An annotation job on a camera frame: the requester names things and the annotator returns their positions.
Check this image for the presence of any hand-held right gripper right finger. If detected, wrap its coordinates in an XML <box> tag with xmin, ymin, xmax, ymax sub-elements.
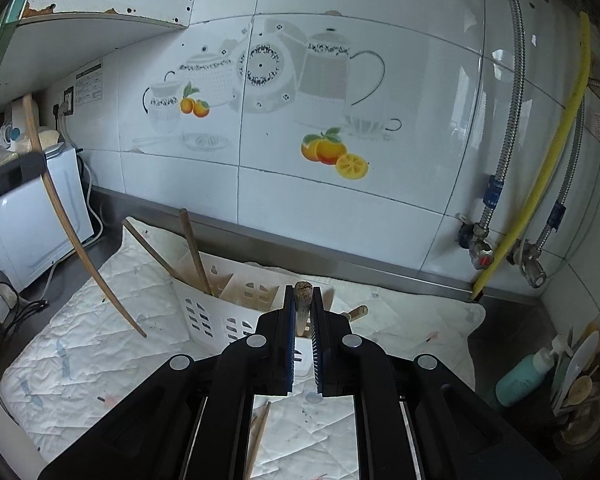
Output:
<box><xmin>310</xmin><ymin>285</ymin><xmax>563</xmax><ymax>480</ymax></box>

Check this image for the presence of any white oven cable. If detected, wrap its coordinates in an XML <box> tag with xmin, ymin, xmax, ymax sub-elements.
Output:
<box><xmin>76</xmin><ymin>154</ymin><xmax>104</xmax><ymax>247</ymax></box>

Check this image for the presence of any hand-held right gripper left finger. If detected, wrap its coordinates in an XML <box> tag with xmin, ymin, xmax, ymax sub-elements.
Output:
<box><xmin>37</xmin><ymin>285</ymin><xmax>298</xmax><ymax>480</ymax></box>

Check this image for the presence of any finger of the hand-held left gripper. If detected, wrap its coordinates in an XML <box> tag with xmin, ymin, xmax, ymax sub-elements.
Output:
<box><xmin>0</xmin><ymin>151</ymin><xmax>48</xmax><ymax>212</ymax></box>

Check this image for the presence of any green wall cabinet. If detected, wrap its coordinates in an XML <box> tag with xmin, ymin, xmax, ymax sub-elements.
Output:
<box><xmin>0</xmin><ymin>0</ymin><xmax>192</xmax><ymax>111</ymax></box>

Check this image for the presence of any white quilted mat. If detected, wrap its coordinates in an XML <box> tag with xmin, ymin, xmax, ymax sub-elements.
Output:
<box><xmin>0</xmin><ymin>217</ymin><xmax>487</xmax><ymax>480</ymax></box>

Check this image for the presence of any pile of wooden chopsticks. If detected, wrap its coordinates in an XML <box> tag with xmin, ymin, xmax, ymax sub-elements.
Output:
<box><xmin>243</xmin><ymin>401</ymin><xmax>272</xmax><ymax>480</ymax></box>

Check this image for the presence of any yellow gas hose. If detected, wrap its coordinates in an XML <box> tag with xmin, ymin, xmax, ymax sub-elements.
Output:
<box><xmin>471</xmin><ymin>10</ymin><xmax>593</xmax><ymax>302</ymax></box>

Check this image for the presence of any metal water valve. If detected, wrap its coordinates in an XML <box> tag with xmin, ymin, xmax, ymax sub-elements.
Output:
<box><xmin>511</xmin><ymin>239</ymin><xmax>549</xmax><ymax>289</ymax></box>
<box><xmin>456</xmin><ymin>221</ymin><xmax>497</xmax><ymax>272</ymax></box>

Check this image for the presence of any cream plastic utensil holder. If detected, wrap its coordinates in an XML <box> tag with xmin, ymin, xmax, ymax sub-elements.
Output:
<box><xmin>171</xmin><ymin>251</ymin><xmax>337</xmax><ymax>383</ymax></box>

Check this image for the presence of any white rice paddle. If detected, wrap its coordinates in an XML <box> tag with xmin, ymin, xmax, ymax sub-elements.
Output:
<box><xmin>555</xmin><ymin>329</ymin><xmax>600</xmax><ymax>407</ymax></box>

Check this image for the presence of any braided metal hose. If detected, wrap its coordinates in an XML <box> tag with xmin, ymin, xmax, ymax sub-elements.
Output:
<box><xmin>481</xmin><ymin>0</ymin><xmax>527</xmax><ymax>232</ymax></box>
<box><xmin>534</xmin><ymin>94</ymin><xmax>587</xmax><ymax>259</ymax></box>

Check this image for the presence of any wall instruction sticker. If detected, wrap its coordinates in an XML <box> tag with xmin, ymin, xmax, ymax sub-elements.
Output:
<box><xmin>73</xmin><ymin>58</ymin><xmax>104</xmax><ymax>109</ymax></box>

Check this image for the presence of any black utensil pot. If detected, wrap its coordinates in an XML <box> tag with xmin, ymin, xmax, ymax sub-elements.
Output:
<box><xmin>550</xmin><ymin>360</ymin><xmax>600</xmax><ymax>457</ymax></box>

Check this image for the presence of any teal pump bottle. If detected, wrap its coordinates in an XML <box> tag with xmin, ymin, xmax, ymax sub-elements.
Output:
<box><xmin>495</xmin><ymin>335</ymin><xmax>567</xmax><ymax>409</ymax></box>

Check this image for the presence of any white microwave oven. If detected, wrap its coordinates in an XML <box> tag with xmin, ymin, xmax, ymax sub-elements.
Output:
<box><xmin>0</xmin><ymin>144</ymin><xmax>97</xmax><ymax>294</ymax></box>

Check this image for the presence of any black cable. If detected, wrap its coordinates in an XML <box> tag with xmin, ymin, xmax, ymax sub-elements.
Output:
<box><xmin>9</xmin><ymin>299</ymin><xmax>49</xmax><ymax>322</ymax></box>

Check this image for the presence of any white electric kettle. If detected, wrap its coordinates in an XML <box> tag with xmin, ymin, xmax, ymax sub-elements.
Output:
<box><xmin>0</xmin><ymin>99</ymin><xmax>42</xmax><ymax>153</ymax></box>

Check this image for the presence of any wooden spoon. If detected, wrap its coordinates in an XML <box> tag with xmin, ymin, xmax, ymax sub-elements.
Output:
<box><xmin>564</xmin><ymin>374</ymin><xmax>594</xmax><ymax>409</ymax></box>

